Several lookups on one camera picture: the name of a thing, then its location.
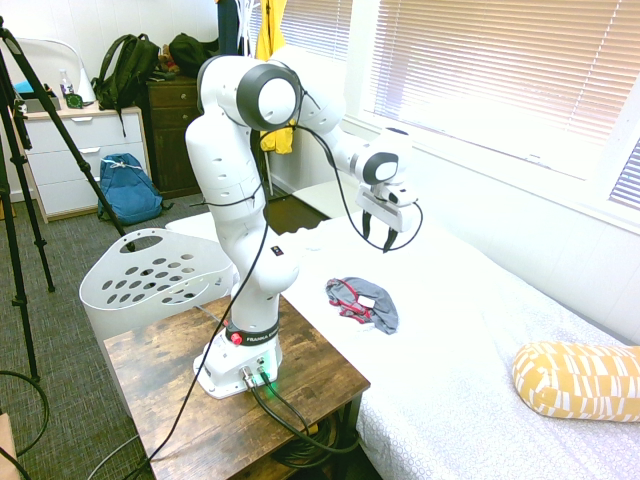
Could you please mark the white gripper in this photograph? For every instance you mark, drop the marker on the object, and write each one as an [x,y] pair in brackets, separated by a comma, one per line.
[380,206]

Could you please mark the grey garment with red trim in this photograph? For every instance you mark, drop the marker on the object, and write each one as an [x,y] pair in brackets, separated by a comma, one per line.
[372,307]

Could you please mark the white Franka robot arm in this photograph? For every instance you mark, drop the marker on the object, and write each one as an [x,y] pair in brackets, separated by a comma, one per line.
[225,165]

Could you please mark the window blinds behind clothes rack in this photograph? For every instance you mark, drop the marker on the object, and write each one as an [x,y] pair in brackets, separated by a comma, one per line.
[315,25]

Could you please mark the white perforated laundry basket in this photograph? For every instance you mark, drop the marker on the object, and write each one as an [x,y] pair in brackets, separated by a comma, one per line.
[150,272]

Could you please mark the black bag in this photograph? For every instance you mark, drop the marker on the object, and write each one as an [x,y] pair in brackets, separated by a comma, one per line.
[192,52]

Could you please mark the bed with white sheet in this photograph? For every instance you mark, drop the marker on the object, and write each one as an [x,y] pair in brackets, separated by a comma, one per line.
[450,310]

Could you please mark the large white window blinds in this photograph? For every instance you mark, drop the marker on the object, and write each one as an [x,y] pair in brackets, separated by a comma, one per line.
[500,65]

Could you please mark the dark wooden dresser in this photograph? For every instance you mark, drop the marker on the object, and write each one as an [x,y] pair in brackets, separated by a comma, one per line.
[172,130]

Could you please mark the yellow hanging garment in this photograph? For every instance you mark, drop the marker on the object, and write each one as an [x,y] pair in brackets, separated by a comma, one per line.
[270,25]

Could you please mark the yellow white patterned pillow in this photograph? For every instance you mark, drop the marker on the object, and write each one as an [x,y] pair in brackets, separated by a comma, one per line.
[580,380]

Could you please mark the rustic wooden side table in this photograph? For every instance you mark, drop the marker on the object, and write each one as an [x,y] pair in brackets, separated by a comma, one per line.
[165,370]

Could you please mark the blue backpack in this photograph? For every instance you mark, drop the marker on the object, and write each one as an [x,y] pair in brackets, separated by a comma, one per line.
[127,187]

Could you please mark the narrow white window blinds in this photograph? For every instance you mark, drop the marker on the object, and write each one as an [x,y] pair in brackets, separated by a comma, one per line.
[627,177]

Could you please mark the navy hanging garment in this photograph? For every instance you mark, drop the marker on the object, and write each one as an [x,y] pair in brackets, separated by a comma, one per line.
[227,25]

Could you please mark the brown plush toy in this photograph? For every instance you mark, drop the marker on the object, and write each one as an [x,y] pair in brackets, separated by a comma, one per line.
[167,57]

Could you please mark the dark green backpack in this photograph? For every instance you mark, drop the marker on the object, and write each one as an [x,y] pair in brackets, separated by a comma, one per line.
[127,67]

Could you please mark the white drawer dresser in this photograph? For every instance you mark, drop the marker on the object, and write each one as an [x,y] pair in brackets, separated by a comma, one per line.
[65,160]

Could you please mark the green round item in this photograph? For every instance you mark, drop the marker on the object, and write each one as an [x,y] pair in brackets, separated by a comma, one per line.
[74,101]

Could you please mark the white desk lamp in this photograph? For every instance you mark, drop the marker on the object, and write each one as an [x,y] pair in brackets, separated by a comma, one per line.
[82,75]

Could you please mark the clear plastic bottle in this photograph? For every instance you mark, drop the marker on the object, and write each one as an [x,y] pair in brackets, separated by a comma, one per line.
[65,82]

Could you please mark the grey box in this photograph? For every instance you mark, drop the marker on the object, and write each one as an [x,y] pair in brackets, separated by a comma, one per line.
[37,106]

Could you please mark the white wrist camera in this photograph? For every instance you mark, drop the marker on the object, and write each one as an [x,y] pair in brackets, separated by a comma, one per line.
[400,194]

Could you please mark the black camera tripod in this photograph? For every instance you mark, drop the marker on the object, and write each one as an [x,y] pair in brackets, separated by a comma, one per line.
[17,165]

